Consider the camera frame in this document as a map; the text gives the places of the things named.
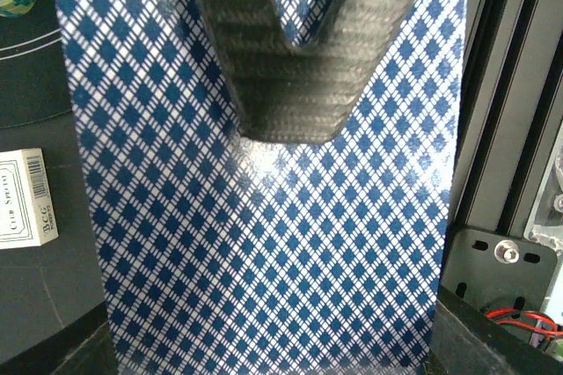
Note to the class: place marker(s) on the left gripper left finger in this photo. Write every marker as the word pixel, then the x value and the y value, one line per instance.
pixel 83 347

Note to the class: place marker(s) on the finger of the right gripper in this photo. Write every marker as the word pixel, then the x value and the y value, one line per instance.
pixel 266 74
pixel 332 71

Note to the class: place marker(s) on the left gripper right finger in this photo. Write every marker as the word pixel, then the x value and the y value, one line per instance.
pixel 464 341

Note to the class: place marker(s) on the white card box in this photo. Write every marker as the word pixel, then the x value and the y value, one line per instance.
pixel 27 212

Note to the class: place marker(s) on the round black poker mat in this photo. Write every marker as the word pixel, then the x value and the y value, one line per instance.
pixel 34 84

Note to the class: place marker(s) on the black aluminium rail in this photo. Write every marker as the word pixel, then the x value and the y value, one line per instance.
pixel 504 241

